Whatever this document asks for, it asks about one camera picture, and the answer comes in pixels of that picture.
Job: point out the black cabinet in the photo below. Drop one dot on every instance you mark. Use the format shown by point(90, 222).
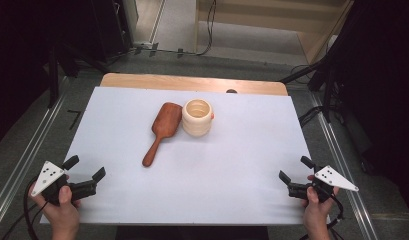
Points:
point(105, 26)

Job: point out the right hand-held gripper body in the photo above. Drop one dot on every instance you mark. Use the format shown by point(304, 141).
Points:
point(332, 178)

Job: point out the cream ribbed cup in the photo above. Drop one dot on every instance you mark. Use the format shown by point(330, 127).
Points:
point(196, 126)

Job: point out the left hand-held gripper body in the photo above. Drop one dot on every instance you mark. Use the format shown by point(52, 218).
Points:
point(47, 176)

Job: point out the black metal stand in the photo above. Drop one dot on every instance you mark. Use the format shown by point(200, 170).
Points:
point(327, 90)
point(53, 76)

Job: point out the person's right hand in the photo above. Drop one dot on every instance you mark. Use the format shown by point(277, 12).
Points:
point(315, 215)

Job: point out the brown wooden hairbrush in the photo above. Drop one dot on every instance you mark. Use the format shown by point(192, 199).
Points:
point(165, 121)

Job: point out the light wooden shelf unit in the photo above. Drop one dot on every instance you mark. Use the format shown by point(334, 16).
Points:
point(258, 16)

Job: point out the white board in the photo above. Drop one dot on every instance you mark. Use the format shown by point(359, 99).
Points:
point(225, 173)

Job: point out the person's left hand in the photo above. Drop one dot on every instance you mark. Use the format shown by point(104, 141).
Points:
point(63, 216)

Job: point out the metal floor rail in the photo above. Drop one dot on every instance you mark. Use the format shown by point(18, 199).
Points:
point(28, 150)
point(338, 160)

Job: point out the small dark round object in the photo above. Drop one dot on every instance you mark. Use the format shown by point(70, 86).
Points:
point(231, 91)

